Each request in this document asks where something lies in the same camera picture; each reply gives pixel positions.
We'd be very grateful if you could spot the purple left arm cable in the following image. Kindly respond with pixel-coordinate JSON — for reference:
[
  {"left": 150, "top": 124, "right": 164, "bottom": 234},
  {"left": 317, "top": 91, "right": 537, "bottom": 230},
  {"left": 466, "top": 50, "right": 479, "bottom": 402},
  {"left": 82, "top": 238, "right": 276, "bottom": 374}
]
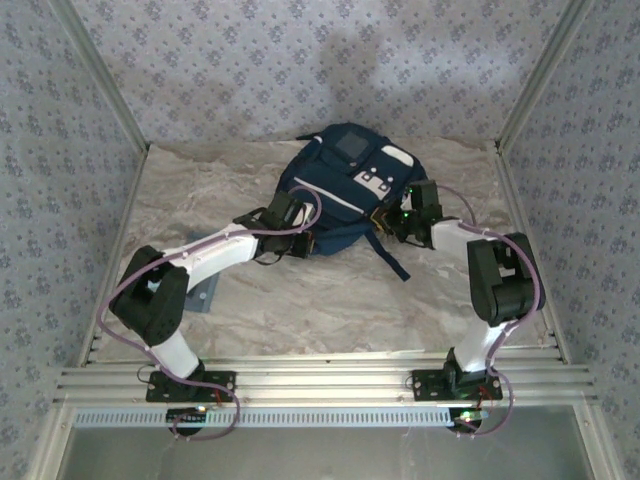
[{"left": 97, "top": 185, "right": 322, "bottom": 443}]

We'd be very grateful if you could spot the aluminium frame post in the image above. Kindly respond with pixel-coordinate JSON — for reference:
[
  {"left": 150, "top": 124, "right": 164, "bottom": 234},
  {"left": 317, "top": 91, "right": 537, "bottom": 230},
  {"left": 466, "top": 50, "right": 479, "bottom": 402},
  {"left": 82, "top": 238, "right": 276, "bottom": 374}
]
[
  {"left": 49, "top": 0, "right": 151, "bottom": 154},
  {"left": 497, "top": 0, "right": 599, "bottom": 151}
]

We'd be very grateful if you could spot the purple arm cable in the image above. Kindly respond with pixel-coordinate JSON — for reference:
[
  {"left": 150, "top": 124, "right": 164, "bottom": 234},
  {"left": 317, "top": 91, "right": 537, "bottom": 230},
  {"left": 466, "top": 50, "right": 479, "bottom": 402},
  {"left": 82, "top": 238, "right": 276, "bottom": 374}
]
[
  {"left": 97, "top": 185, "right": 322, "bottom": 443},
  {"left": 434, "top": 183, "right": 546, "bottom": 441}
]

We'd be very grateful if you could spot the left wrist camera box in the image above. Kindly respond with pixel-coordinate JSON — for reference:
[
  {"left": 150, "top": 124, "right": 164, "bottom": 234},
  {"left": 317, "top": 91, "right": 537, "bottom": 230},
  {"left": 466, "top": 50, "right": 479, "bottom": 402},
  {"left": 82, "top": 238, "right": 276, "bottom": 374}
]
[{"left": 293, "top": 201, "right": 320, "bottom": 230}]

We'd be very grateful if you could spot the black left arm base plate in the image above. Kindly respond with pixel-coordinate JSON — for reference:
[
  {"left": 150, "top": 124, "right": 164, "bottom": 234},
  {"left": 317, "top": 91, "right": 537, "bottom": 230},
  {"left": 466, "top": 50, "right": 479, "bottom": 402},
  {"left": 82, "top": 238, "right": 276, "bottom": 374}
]
[{"left": 145, "top": 370, "right": 237, "bottom": 404}]

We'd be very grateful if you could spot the aluminium mounting rail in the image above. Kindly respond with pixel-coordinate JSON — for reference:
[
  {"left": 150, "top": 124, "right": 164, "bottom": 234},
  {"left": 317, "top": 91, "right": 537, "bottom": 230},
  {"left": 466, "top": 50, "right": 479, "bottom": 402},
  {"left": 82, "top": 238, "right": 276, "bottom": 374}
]
[{"left": 52, "top": 351, "right": 600, "bottom": 406}]

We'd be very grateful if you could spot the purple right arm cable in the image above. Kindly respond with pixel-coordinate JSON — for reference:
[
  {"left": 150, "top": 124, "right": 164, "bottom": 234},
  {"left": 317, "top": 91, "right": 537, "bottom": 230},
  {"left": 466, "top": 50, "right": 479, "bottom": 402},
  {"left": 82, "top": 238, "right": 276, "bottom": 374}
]
[{"left": 434, "top": 183, "right": 546, "bottom": 441}]

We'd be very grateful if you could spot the grey slotted cable duct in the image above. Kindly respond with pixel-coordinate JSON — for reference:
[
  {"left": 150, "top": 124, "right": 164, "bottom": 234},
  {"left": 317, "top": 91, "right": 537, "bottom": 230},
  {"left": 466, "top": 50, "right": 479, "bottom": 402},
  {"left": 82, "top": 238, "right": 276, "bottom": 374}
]
[{"left": 72, "top": 407, "right": 484, "bottom": 430}]

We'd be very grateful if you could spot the grey metal panel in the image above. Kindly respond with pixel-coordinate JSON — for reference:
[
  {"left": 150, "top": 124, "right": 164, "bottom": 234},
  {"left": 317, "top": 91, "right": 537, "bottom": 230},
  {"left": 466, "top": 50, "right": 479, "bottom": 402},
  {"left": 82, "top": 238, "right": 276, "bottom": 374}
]
[{"left": 57, "top": 405, "right": 599, "bottom": 480}]

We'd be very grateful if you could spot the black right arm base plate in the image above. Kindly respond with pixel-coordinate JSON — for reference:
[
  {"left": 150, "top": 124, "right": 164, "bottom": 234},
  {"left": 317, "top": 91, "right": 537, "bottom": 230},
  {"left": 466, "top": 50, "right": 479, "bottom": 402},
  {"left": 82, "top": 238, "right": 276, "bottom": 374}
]
[{"left": 410, "top": 369, "right": 504, "bottom": 401}]

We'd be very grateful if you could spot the black controller board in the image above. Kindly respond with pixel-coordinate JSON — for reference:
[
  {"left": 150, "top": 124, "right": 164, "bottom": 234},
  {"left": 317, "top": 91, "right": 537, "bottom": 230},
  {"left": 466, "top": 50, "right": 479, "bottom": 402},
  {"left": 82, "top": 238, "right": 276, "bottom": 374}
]
[
  {"left": 166, "top": 407, "right": 209, "bottom": 436},
  {"left": 448, "top": 407, "right": 489, "bottom": 435}
]

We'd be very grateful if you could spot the aluminium frame leg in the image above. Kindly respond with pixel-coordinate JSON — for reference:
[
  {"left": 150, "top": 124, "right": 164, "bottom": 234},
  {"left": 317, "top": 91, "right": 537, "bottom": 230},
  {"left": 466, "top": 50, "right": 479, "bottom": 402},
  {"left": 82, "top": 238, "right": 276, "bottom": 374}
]
[
  {"left": 27, "top": 404, "right": 76, "bottom": 480},
  {"left": 574, "top": 404, "right": 626, "bottom": 480}
]

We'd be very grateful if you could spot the navy blue backpack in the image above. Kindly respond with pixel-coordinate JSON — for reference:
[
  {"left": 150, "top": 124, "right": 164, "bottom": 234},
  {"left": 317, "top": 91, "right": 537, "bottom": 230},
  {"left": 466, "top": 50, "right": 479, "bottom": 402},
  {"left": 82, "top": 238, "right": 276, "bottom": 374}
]
[{"left": 277, "top": 122, "right": 429, "bottom": 284}]

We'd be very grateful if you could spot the aluminium table side rail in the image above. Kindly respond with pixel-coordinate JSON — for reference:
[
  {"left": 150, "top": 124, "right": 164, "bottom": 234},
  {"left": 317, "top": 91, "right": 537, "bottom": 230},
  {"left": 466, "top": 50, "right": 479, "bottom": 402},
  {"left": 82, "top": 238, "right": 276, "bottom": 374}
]
[{"left": 492, "top": 139, "right": 572, "bottom": 365}]

